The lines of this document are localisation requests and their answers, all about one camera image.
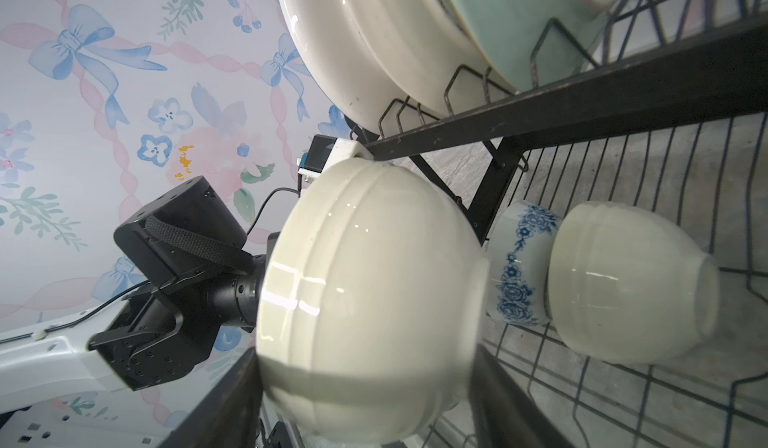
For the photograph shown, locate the black wire dish rack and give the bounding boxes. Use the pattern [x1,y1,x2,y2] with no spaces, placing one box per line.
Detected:
[344,0,768,448]

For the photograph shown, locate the green plate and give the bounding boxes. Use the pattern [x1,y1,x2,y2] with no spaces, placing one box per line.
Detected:
[450,0,617,92]

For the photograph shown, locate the cream plate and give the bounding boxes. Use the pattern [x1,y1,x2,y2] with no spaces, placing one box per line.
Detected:
[346,0,514,117]

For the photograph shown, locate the cream ceramic bowl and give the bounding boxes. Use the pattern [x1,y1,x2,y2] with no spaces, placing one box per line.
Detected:
[548,202,720,364]
[255,158,490,444]

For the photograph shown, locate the blue floral bowl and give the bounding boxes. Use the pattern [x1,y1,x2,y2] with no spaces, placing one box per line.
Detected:
[486,200,562,327]

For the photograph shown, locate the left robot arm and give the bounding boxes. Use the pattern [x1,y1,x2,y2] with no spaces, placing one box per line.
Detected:
[1,177,267,414]

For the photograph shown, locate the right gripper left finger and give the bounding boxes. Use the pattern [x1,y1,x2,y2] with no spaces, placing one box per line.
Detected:
[160,348,263,448]

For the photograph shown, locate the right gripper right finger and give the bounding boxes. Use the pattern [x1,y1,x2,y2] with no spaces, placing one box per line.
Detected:
[468,345,573,448]

